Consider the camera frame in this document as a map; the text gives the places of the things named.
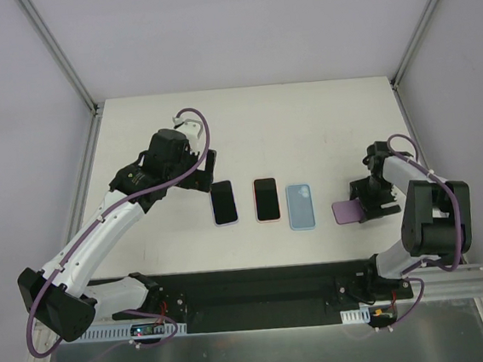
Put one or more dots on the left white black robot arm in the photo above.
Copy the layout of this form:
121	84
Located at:
59	295

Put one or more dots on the left white cable duct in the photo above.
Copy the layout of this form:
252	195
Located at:
112	333

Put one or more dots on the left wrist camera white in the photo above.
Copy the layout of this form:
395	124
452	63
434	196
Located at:
191	128

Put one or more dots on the white cable duct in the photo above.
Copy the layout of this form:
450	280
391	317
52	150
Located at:
112	333
356	316

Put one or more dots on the purple phone face down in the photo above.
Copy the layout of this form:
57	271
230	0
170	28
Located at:
346	212

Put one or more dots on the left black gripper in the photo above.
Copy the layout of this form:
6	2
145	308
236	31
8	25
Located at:
201	178

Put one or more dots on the light blue phone case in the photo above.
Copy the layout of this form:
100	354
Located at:
300	207

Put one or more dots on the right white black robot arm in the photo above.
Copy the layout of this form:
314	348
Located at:
436	221

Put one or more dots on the right aluminium frame post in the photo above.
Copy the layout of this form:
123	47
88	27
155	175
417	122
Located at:
418	34

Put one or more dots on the right white cable duct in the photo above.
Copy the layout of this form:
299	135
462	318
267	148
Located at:
356	316

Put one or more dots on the pink phone case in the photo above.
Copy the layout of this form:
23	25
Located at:
255	201

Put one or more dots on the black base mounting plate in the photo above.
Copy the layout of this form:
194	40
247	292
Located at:
270	297

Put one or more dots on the left aluminium frame post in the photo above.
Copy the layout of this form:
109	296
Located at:
39	25

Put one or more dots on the black phone pink edge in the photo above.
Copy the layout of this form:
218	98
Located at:
224	203

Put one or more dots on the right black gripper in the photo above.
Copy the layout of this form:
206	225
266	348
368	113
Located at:
369	199

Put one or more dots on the aluminium front rail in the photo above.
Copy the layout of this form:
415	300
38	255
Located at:
465	283

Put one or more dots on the aluminium frame post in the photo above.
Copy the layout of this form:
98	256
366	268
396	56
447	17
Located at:
39	25
418	34

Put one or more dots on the lavender phone case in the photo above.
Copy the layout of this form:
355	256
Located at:
227	224

